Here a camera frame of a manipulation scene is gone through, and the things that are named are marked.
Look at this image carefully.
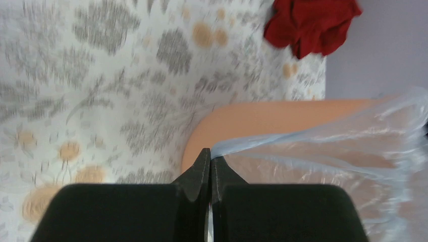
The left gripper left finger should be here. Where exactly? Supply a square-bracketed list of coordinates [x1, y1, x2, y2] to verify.
[32, 148, 210, 241]

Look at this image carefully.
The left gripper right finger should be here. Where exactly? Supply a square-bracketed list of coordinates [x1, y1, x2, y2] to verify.
[210, 157, 368, 241]

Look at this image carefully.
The orange plastic trash bin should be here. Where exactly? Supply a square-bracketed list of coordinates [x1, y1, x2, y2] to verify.
[181, 94, 428, 242]

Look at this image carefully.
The light blue trash bag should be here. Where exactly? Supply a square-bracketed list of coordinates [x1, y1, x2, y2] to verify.
[211, 88, 427, 241]

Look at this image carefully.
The floral patterned table mat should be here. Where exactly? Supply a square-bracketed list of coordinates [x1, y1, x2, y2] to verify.
[1, 1, 327, 241]

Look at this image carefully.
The red crumpled cloth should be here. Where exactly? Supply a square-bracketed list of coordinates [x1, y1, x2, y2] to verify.
[263, 0, 362, 59]

